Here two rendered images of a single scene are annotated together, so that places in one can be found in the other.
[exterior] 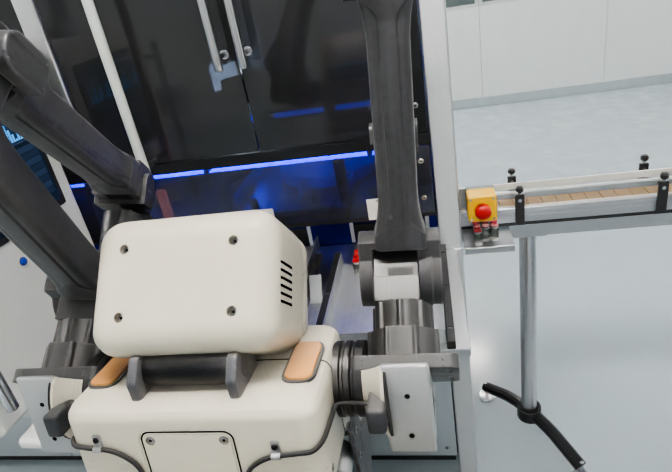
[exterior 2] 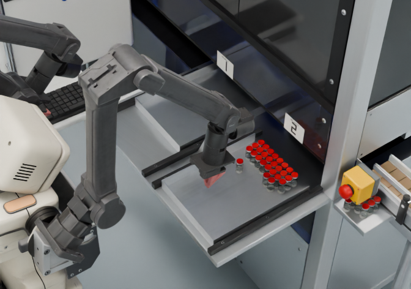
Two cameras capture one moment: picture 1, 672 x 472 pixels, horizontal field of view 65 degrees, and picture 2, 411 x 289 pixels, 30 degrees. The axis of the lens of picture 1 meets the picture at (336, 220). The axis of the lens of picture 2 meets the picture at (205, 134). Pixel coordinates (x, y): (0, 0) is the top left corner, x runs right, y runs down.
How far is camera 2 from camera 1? 141 cm
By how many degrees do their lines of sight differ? 39
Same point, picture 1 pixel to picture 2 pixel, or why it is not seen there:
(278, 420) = not seen: outside the picture
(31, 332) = not seen: hidden behind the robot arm
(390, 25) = (90, 112)
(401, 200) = (90, 176)
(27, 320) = not seen: hidden behind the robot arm
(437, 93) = (345, 87)
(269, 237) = (21, 152)
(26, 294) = (58, 19)
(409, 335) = (58, 229)
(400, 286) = (78, 207)
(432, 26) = (355, 40)
